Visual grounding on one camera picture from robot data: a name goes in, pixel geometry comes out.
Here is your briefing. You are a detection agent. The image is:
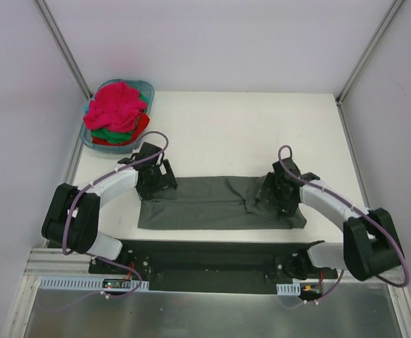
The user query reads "grey t-shirt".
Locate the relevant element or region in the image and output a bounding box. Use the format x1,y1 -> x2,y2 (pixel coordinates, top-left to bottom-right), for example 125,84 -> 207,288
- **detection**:
138,176 -> 307,230

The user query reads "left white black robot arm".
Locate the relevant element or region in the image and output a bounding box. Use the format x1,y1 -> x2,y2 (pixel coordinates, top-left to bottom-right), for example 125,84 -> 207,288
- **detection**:
42,142 -> 177,274

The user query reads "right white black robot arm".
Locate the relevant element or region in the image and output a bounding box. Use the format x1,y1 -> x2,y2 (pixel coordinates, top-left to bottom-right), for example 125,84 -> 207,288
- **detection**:
251,157 -> 410,287

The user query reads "red t-shirt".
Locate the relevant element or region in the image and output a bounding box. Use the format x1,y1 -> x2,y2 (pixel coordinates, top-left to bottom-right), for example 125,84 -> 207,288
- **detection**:
90,113 -> 150,146

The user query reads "green t-shirt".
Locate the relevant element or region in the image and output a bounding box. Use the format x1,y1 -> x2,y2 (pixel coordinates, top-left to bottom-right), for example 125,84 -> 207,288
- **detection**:
84,89 -> 150,145

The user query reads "pink t-shirt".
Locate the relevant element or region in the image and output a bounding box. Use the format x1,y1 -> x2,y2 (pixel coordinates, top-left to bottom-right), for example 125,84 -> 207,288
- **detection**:
83,81 -> 148,133

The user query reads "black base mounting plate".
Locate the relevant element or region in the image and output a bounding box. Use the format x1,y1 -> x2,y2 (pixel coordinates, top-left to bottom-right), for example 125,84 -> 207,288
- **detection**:
46,237 -> 382,294

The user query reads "right white cable duct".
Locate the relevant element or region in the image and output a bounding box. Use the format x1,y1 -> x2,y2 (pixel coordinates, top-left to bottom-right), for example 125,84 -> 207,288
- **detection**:
276,282 -> 301,296

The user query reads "aluminium front rail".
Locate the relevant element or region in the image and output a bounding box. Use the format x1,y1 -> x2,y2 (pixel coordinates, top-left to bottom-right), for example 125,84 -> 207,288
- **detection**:
24,248 -> 404,284

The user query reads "left aluminium frame post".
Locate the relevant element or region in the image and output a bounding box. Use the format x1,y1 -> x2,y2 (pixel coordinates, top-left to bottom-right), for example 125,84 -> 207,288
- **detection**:
33,0 -> 91,99

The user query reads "aluminium frame post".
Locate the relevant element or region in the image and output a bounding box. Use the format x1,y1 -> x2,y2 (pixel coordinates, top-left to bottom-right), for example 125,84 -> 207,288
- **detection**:
336,0 -> 407,106
33,0 -> 91,99

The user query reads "right aluminium frame post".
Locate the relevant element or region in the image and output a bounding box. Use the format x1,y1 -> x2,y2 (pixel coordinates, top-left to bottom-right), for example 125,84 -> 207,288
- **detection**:
336,0 -> 407,106

